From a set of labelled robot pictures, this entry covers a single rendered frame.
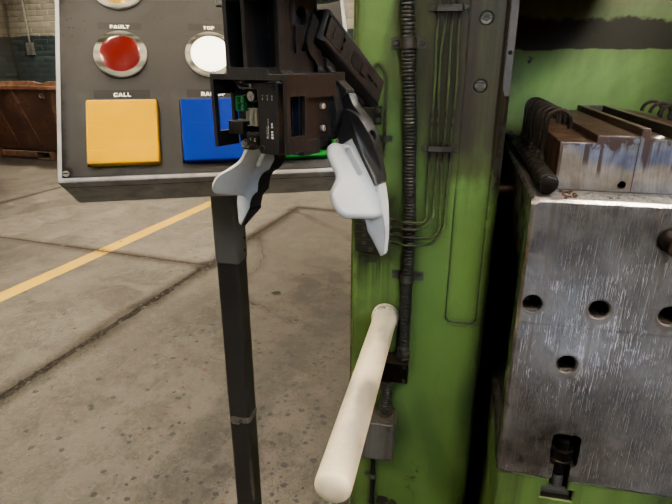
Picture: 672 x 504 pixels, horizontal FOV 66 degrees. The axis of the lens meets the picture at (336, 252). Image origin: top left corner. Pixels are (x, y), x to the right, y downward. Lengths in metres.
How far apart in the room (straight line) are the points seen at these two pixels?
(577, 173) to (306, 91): 0.50
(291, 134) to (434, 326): 0.70
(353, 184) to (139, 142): 0.30
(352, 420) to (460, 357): 0.39
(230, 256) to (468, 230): 0.42
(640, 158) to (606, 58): 0.50
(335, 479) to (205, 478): 0.99
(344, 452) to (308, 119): 0.42
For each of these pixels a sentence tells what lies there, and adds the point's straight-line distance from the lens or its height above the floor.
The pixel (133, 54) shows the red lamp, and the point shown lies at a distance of 0.67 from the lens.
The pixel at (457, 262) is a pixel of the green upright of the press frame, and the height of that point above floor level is 0.74.
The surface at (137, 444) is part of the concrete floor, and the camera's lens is 1.77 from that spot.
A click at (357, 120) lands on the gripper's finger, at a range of 0.40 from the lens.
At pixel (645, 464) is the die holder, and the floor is 0.52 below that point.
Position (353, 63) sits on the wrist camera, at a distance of 0.44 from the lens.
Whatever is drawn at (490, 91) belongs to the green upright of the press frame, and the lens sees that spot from 0.90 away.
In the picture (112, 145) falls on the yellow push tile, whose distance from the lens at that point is 0.62.
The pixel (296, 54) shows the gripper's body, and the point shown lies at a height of 1.09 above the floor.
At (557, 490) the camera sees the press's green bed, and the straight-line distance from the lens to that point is 0.98.
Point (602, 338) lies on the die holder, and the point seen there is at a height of 0.72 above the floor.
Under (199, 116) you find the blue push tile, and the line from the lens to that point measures 0.63.
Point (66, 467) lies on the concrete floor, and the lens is 1.77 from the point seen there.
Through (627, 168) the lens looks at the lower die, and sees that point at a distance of 0.80.
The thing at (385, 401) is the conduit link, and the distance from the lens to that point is 1.08.
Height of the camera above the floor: 1.08
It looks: 20 degrees down
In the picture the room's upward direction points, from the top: straight up
